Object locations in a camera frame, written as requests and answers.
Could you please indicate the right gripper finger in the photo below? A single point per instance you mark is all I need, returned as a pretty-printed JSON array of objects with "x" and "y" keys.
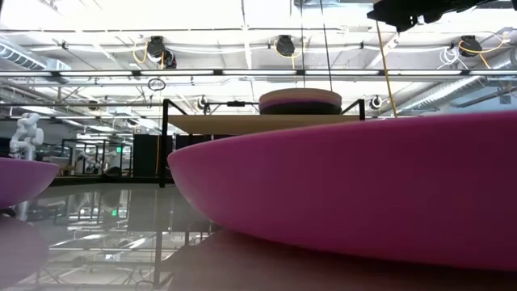
[{"x": 392, "y": 12}]

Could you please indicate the dark grey plate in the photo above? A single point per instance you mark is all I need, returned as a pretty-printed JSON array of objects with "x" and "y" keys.
[{"x": 301, "y": 109}]

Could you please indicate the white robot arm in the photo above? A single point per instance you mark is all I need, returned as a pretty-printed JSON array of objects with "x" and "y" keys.
[{"x": 26, "y": 135}]

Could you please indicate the wooden shelf black metal legs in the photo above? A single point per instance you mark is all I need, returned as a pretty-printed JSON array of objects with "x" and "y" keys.
[{"x": 250, "y": 123}]

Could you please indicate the long ceiling light strip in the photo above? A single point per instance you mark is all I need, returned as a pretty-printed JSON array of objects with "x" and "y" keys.
[{"x": 258, "y": 72}]

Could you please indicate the pink plate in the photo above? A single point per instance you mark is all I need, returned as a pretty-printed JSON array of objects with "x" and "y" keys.
[{"x": 343, "y": 190}]

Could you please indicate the black cabinet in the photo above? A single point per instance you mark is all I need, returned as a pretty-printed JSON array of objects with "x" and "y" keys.
[{"x": 147, "y": 155}]

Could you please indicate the white glossy table sheet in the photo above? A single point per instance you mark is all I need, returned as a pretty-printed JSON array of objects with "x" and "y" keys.
[{"x": 121, "y": 210}]

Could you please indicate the silver air duct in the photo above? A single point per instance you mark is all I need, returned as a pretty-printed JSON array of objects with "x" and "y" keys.
[{"x": 464, "y": 83}]

